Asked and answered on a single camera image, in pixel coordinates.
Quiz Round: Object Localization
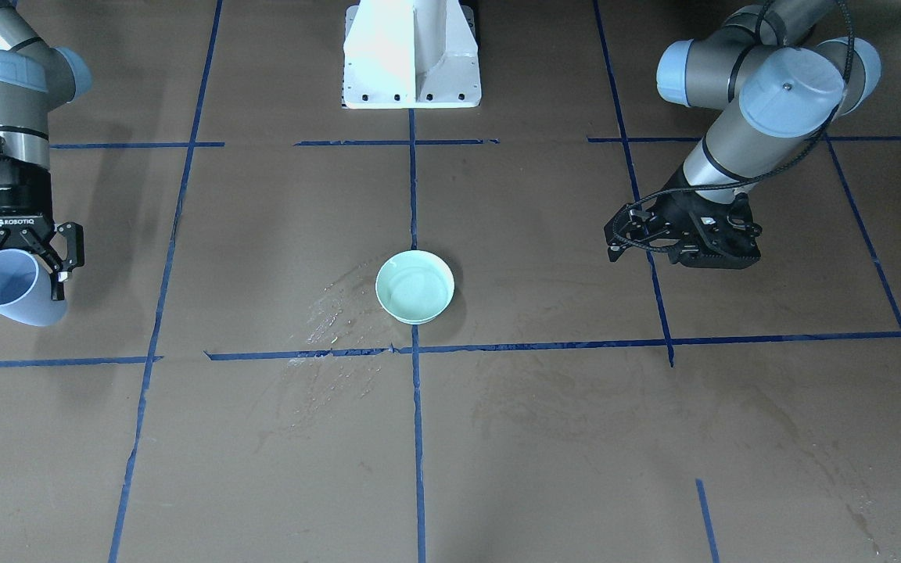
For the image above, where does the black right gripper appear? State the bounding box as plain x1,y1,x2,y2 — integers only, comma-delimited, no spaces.
0,213,85,302

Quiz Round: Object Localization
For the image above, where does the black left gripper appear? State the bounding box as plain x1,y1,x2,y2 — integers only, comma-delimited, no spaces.
605,192,762,270

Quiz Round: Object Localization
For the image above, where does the light blue cup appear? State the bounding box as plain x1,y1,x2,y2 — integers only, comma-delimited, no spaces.
0,249,68,327

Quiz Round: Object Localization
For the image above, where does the mint green bowl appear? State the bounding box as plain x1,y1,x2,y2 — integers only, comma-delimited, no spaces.
375,249,455,325

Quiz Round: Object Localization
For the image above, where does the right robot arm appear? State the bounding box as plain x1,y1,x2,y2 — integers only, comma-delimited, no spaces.
0,1,92,302

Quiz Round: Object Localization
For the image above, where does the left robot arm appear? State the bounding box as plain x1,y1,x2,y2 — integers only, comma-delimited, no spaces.
603,1,882,270

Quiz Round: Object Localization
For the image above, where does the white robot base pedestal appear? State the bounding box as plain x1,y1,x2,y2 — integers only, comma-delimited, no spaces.
341,1,483,110

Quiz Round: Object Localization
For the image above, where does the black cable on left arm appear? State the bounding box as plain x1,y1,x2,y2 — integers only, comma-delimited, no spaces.
611,0,856,253

